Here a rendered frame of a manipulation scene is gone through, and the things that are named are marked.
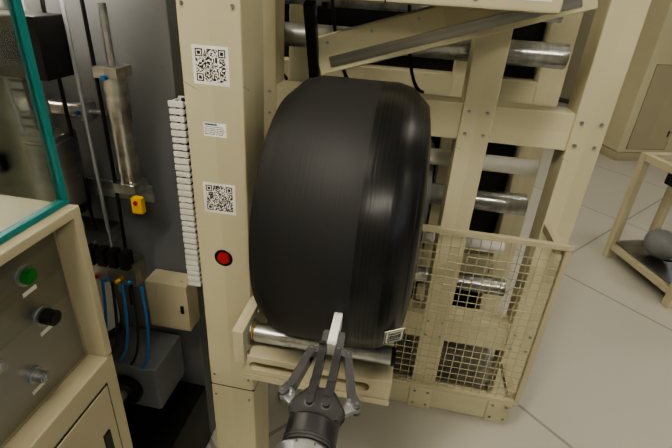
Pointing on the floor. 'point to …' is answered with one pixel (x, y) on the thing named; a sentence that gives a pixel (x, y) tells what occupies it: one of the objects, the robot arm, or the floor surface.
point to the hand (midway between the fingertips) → (334, 333)
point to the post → (225, 158)
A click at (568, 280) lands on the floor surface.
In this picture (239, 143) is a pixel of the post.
